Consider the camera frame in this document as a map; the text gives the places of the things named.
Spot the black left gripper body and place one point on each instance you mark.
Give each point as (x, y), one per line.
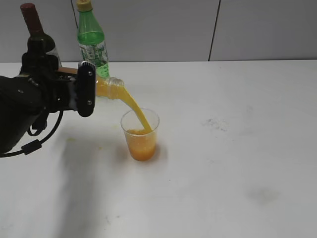
(57, 86)

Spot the NFC orange juice bottle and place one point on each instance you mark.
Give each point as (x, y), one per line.
(105, 87)

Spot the transparent plastic cup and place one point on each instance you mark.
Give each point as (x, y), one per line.
(141, 144)

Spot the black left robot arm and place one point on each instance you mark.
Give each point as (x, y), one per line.
(38, 90)

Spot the dark red wine bottle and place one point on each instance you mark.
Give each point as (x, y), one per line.
(36, 32)

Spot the green plastic soda bottle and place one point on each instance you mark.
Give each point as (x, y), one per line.
(91, 39)

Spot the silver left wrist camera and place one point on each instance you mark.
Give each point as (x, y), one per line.
(85, 88)

